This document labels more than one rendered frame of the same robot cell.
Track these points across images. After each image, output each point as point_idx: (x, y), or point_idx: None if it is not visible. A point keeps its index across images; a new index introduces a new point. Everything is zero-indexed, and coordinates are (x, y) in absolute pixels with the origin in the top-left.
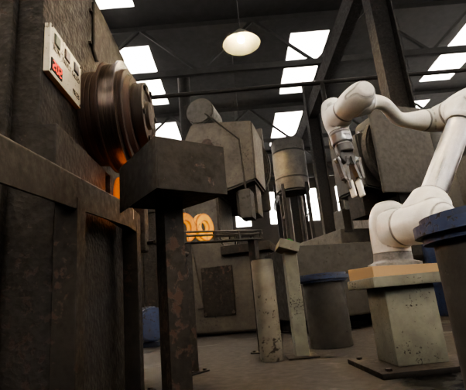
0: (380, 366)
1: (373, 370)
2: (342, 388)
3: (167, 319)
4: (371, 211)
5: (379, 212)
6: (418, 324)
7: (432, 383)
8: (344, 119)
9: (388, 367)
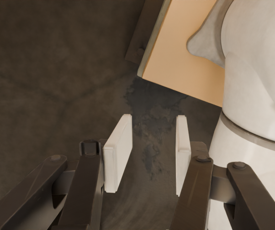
0: (157, 18)
1: (134, 32)
2: (70, 58)
3: None
4: None
5: (267, 88)
6: None
7: (145, 102)
8: None
9: (142, 49)
